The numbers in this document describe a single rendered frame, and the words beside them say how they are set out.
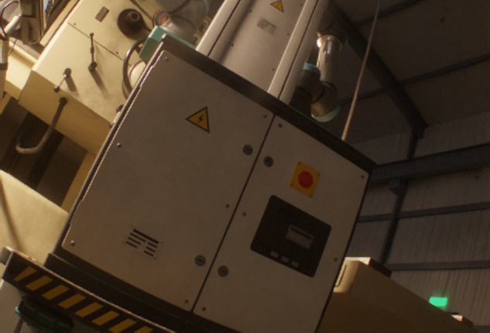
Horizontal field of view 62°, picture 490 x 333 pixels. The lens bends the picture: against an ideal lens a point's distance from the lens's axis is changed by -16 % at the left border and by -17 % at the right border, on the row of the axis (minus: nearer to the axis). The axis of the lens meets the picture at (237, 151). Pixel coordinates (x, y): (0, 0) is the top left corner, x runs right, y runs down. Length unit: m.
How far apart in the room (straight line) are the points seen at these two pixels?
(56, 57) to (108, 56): 0.28
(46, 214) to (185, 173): 1.33
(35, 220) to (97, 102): 0.63
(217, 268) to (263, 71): 0.82
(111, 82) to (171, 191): 1.46
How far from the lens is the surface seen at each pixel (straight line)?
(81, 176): 2.82
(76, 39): 2.29
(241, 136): 0.94
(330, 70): 1.98
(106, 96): 2.25
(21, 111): 2.81
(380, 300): 1.49
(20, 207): 2.12
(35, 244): 2.13
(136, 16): 2.35
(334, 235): 1.00
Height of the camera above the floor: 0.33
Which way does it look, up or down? 23 degrees up
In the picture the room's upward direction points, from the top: 23 degrees clockwise
